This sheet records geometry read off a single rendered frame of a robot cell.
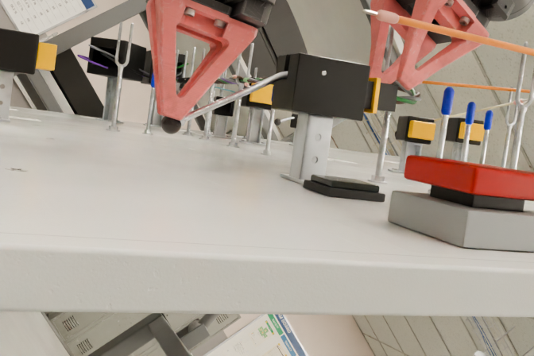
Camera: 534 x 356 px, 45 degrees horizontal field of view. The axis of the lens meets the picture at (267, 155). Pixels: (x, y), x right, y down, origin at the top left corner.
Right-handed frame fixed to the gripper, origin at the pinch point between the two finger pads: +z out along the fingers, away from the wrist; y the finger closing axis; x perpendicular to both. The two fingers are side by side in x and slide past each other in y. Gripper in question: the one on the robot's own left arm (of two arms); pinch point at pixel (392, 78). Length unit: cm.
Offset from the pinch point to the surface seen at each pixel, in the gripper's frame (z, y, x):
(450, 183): 12.8, -18.6, 6.5
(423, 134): -9.0, 19.1, -19.9
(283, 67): 5.1, 1.2, 7.7
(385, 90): 2.2, -1.8, 1.1
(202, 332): 25, 76, -40
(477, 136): -23, 32, -40
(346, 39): -64, 109, -50
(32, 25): -157, 744, -16
